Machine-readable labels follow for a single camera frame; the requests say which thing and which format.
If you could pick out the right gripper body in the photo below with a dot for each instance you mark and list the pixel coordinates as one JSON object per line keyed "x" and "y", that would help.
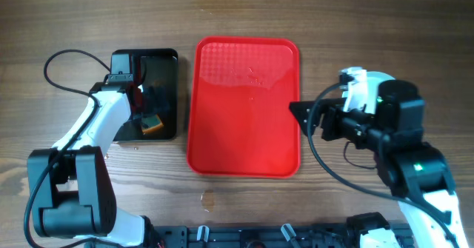
{"x": 356, "y": 126}

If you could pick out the orange green sponge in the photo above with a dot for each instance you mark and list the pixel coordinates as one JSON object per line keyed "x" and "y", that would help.
{"x": 151, "y": 124}

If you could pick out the white plate top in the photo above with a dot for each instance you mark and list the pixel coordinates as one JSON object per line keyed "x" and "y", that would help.
{"x": 381, "y": 76}

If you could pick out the black rectangular water basin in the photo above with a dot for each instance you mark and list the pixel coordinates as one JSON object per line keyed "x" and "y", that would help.
{"x": 159, "y": 94}

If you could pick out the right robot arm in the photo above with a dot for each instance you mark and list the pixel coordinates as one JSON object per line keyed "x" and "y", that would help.
{"x": 416, "y": 173}

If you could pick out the red plastic tray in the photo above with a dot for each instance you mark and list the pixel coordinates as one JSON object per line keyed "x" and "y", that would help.
{"x": 240, "y": 123}

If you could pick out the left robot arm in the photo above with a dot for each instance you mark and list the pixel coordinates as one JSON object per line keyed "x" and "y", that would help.
{"x": 71, "y": 195}

